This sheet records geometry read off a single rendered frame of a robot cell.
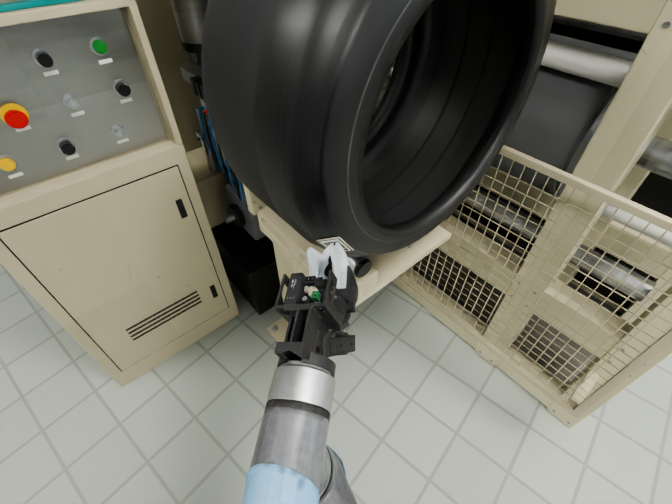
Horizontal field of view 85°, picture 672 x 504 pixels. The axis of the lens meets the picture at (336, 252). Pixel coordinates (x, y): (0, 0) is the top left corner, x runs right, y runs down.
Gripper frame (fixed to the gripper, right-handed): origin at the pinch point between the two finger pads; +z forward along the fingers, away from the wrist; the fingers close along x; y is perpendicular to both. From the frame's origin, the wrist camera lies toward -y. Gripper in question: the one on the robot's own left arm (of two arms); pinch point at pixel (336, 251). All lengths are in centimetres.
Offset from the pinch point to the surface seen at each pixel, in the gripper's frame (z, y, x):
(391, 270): 15.5, -28.2, -1.1
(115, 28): 52, 29, 54
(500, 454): -6, -118, -20
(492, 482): -15, -116, -17
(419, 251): 22.8, -31.4, -7.0
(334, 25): 6.5, 28.7, -9.7
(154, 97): 53, 12, 59
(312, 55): 4.9, 27.2, -6.9
